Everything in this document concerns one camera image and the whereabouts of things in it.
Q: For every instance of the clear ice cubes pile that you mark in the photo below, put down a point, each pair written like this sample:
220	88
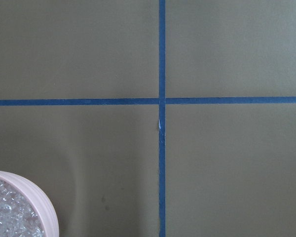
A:
17	217

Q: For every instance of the pink ribbed bowl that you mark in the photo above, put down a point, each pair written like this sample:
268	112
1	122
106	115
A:
38	200

